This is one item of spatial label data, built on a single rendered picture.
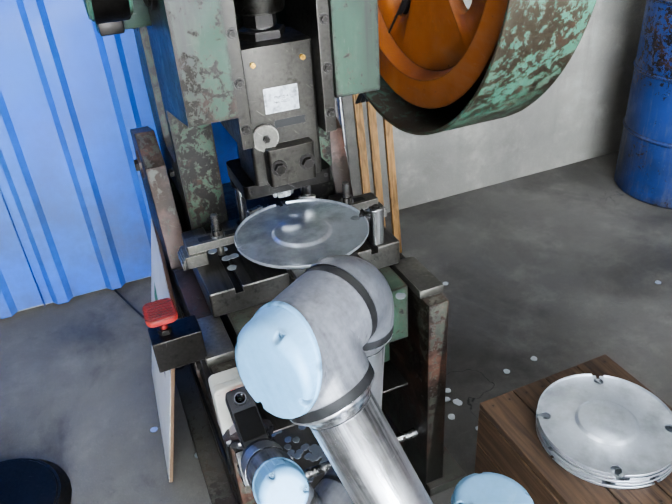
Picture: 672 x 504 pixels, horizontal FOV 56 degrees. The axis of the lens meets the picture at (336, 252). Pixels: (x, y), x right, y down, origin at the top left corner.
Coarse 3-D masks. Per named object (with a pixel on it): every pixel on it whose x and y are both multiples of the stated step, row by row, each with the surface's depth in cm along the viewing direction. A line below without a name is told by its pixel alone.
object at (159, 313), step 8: (152, 304) 120; (160, 304) 120; (168, 304) 120; (144, 312) 119; (152, 312) 118; (160, 312) 118; (168, 312) 118; (176, 312) 118; (152, 320) 116; (160, 320) 116; (168, 320) 117; (160, 328) 121
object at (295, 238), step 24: (264, 216) 143; (288, 216) 142; (312, 216) 142; (336, 216) 141; (240, 240) 135; (264, 240) 134; (288, 240) 132; (312, 240) 132; (336, 240) 132; (360, 240) 131; (264, 264) 125; (288, 264) 125; (312, 264) 124
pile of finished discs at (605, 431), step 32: (576, 384) 147; (608, 384) 146; (544, 416) 140; (576, 416) 138; (608, 416) 137; (640, 416) 137; (544, 448) 136; (576, 448) 131; (608, 448) 131; (640, 448) 130; (608, 480) 126; (640, 480) 125
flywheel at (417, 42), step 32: (384, 0) 152; (416, 0) 138; (448, 0) 127; (480, 0) 117; (384, 32) 154; (416, 32) 142; (448, 32) 130; (480, 32) 114; (384, 64) 153; (416, 64) 145; (448, 64) 133; (480, 64) 116; (416, 96) 142; (448, 96) 129
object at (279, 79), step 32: (256, 32) 122; (288, 32) 127; (256, 64) 119; (288, 64) 122; (256, 96) 122; (288, 96) 125; (256, 128) 125; (288, 128) 128; (256, 160) 129; (288, 160) 128; (320, 160) 135
